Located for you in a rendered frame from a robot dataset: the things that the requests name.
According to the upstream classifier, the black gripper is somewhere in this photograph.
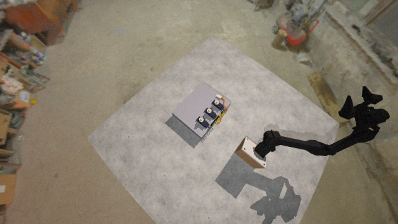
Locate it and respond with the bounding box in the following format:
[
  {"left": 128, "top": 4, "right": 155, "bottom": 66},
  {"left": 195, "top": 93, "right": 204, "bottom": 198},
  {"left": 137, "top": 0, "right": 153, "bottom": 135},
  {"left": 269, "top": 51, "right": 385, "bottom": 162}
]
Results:
[{"left": 338, "top": 86, "right": 382, "bottom": 122}]

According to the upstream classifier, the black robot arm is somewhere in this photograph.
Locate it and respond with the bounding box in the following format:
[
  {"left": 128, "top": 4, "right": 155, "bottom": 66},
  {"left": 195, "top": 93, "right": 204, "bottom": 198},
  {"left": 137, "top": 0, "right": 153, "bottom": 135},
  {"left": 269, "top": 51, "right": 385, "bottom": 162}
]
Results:
[{"left": 255, "top": 106, "right": 390, "bottom": 158}]

